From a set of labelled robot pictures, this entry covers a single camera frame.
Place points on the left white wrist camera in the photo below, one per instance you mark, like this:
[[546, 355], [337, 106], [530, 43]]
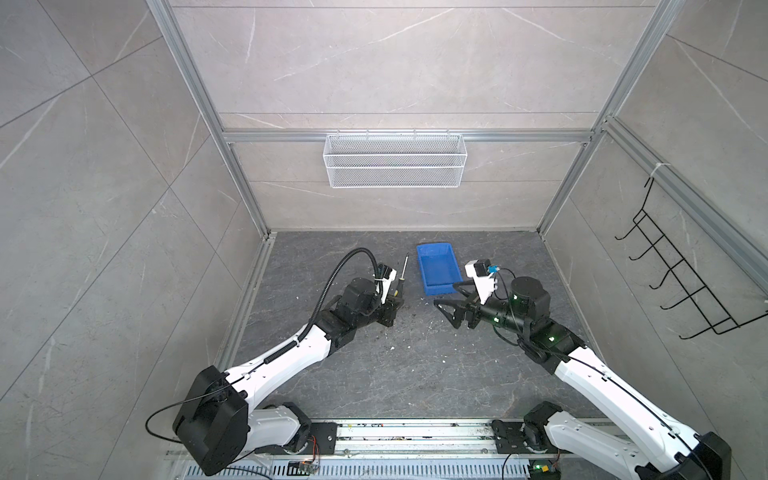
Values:
[[384, 277]]

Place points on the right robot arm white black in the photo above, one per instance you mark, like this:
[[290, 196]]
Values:
[[654, 445]]

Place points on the black wire hook rack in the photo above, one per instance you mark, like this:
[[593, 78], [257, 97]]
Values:
[[679, 270]]

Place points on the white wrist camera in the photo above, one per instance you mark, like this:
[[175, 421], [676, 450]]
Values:
[[384, 277], [482, 273]]

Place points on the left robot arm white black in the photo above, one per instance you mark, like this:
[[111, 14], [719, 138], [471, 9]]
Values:
[[222, 419]]

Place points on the blue plastic bin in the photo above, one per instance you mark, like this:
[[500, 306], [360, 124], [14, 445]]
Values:
[[439, 268]]

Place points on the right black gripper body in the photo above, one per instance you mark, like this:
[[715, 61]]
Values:
[[490, 313]]

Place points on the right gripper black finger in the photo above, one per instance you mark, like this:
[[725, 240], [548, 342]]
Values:
[[466, 286], [448, 307]]

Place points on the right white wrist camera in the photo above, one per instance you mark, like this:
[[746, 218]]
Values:
[[482, 273]]

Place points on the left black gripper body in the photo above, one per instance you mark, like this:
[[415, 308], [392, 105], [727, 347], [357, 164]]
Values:
[[387, 312]]

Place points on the white wire mesh basket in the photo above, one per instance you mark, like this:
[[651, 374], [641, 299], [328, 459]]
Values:
[[359, 161]]

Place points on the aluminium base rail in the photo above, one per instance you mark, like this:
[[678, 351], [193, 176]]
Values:
[[414, 449]]

